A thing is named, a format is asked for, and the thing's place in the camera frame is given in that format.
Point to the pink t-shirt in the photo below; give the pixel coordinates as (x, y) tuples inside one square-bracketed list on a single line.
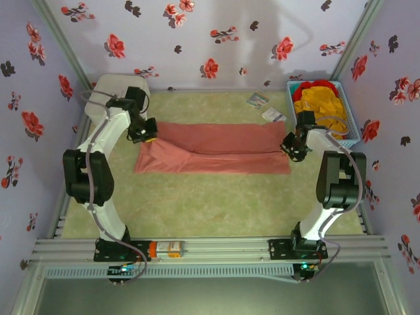
[(223, 147)]

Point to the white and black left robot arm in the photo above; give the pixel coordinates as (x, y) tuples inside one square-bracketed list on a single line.
[(105, 131)]

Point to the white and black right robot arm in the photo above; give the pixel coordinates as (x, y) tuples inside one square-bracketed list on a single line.
[(320, 141)]

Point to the white and blue packet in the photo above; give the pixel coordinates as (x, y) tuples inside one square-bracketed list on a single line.
[(274, 115)]

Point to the yellow t-shirt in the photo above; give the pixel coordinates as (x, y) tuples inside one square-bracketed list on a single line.
[(325, 101)]

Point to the blue plastic basket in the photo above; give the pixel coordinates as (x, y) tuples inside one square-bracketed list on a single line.
[(352, 131)]

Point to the white plastic box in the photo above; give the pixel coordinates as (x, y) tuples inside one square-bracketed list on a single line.
[(105, 85)]

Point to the red t-shirt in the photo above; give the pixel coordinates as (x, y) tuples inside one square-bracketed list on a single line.
[(302, 88)]

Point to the teal garment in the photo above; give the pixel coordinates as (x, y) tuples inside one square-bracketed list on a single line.
[(294, 87)]

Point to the colourful printed card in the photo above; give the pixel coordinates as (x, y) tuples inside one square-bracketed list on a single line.
[(257, 100)]

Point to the right circuit board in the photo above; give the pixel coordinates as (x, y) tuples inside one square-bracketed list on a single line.
[(306, 269)]

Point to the circuit board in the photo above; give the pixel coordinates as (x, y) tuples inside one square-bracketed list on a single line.
[(123, 270), (306, 269)]

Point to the left circuit board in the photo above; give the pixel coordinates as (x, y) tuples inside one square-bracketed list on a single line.
[(123, 270)]

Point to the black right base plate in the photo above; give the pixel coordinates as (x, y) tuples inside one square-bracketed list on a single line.
[(279, 249)]

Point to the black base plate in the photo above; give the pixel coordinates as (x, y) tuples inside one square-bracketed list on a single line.
[(144, 251), (279, 249)]

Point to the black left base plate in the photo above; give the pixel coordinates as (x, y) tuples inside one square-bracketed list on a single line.
[(144, 251)]

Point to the aluminium frame post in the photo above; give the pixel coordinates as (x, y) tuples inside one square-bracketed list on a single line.
[(356, 42), (62, 42)]

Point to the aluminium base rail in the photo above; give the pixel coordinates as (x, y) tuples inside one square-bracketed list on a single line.
[(226, 251)]

